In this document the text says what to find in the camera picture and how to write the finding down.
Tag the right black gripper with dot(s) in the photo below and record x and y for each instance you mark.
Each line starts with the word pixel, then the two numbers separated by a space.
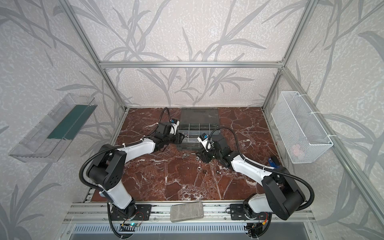
pixel 207 153

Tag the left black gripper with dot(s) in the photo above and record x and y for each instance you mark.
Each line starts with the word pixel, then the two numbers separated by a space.
pixel 175 137

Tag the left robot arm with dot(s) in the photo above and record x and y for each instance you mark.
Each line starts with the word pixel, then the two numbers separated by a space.
pixel 104 170

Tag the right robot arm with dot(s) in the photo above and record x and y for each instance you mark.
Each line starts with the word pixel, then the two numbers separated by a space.
pixel 283 194

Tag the clear compartment organizer box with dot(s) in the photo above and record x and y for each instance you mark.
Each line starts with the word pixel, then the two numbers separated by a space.
pixel 195 122

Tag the blue stapler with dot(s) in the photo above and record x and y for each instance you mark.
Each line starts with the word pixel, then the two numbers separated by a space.
pixel 274 162

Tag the grey stone block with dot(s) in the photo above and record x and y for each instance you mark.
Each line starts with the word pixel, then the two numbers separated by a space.
pixel 186 212

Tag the pink object in basket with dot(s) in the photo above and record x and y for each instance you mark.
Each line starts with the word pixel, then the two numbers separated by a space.
pixel 298 152

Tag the green mat on shelf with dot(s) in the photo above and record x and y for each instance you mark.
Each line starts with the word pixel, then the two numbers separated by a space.
pixel 72 123

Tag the white ventilation grille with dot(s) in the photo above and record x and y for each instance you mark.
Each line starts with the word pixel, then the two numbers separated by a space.
pixel 162 228

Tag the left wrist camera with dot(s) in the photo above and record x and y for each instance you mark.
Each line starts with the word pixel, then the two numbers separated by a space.
pixel 175 124

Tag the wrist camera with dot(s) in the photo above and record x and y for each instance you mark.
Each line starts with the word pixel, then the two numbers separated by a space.
pixel 205 141
pixel 175 124

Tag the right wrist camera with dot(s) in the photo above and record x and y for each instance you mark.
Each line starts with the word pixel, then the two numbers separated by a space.
pixel 205 141

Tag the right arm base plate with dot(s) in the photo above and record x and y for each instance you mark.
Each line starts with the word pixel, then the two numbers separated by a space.
pixel 238 213

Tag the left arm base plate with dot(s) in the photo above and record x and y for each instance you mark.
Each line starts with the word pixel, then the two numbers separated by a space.
pixel 134 213

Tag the white wire mesh basket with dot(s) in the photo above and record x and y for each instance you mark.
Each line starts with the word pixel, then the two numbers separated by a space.
pixel 298 124

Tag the clear acrylic wall shelf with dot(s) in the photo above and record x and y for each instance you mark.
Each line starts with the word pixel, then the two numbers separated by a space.
pixel 35 147

